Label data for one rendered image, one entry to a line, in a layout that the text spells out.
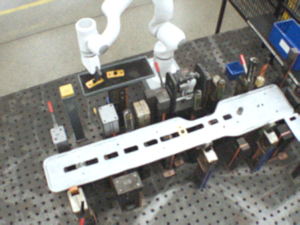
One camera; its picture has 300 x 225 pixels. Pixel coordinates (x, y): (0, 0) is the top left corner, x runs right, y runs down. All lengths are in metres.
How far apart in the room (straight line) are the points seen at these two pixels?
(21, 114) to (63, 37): 1.61
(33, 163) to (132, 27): 2.13
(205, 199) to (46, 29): 2.67
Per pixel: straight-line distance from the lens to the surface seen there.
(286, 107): 1.92
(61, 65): 3.35
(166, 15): 1.70
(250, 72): 1.81
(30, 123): 2.14
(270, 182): 2.00
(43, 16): 3.99
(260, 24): 2.31
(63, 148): 1.66
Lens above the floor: 2.43
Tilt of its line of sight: 56 degrees down
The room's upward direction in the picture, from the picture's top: 4 degrees clockwise
